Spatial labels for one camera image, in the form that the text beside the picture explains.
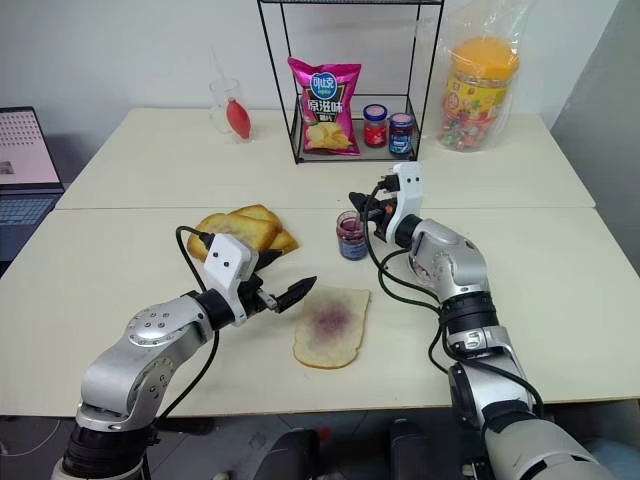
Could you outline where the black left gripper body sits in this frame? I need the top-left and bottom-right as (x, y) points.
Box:
(237, 271), (279, 321)

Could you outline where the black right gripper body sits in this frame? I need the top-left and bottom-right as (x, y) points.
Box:
(367, 182), (402, 243)

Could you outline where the golden toasted bread slice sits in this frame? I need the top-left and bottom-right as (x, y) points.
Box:
(267, 228), (301, 254)
(187, 213), (236, 262)
(227, 203), (284, 250)

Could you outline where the open glass jam jar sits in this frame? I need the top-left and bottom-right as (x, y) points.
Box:
(335, 210), (370, 260)

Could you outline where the bread slice with purple jam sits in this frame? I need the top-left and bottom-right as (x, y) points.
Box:
(292, 286), (372, 370)

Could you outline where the red jam jar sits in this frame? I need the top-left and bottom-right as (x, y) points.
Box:
(363, 103), (389, 148)

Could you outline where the blue jam jar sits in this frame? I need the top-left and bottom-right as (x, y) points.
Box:
(388, 112), (416, 154)

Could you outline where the pink potato chips bag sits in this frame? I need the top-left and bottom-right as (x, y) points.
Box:
(287, 56), (363, 157)

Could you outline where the red object in cup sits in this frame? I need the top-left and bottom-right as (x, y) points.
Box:
(224, 97), (254, 141)

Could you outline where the dark rounded shape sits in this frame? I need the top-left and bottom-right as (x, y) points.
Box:
(388, 418), (459, 480)
(257, 418), (329, 480)

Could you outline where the candy jar with orange lid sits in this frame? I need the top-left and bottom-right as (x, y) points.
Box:
(443, 38), (521, 150)

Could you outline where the clear glass cup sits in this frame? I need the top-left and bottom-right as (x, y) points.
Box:
(208, 77), (257, 145)

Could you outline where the clear thin straw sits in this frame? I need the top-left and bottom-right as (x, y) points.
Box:
(211, 47), (227, 104)

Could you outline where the candy jar in plastic bag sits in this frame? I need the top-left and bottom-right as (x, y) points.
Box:
(415, 2), (529, 152)

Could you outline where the open laptop computer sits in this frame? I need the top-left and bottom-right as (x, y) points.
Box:
(0, 105), (67, 262)

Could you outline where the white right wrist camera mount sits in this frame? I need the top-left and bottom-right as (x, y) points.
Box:
(387, 162), (425, 236)

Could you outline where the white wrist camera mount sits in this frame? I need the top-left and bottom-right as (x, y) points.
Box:
(387, 162), (425, 236)
(202, 233), (259, 329)

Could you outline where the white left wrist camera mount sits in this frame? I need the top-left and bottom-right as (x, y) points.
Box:
(202, 233), (259, 329)

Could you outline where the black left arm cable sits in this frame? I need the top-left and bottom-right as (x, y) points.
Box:
(160, 225), (221, 417)

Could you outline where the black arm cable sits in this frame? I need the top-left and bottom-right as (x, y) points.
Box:
(160, 225), (221, 417)
(367, 227), (546, 416)

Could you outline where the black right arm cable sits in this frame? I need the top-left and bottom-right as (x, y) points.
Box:
(367, 227), (546, 416)

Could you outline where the black wire rack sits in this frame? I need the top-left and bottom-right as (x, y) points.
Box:
(257, 0), (444, 166)

